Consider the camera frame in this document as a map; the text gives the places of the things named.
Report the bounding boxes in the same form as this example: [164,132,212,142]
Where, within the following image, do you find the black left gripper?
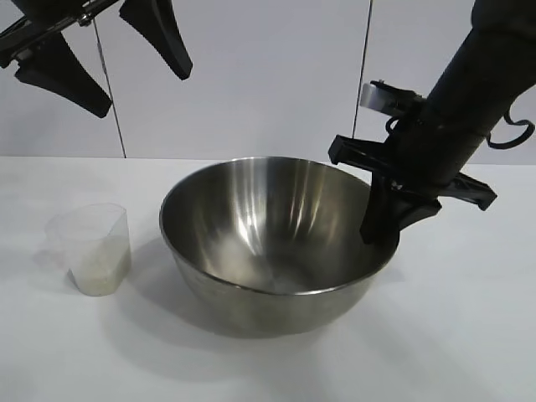
[0,0,193,120]

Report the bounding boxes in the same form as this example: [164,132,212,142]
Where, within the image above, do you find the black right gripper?
[328,106,498,247]

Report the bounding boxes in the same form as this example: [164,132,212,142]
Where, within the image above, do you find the stainless steel mixing bowl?
[158,155,401,339]

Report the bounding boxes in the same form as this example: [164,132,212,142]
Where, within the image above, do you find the clear plastic measuring cup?
[44,203,132,297]

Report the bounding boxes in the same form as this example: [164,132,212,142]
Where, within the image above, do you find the white rice grains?
[69,234,131,296]

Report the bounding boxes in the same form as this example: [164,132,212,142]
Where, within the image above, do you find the black right camera cable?
[384,113,414,136]

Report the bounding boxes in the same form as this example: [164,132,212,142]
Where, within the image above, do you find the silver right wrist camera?
[360,79,422,116]

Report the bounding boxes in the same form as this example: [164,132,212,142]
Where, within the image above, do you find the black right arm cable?
[485,107,536,151]

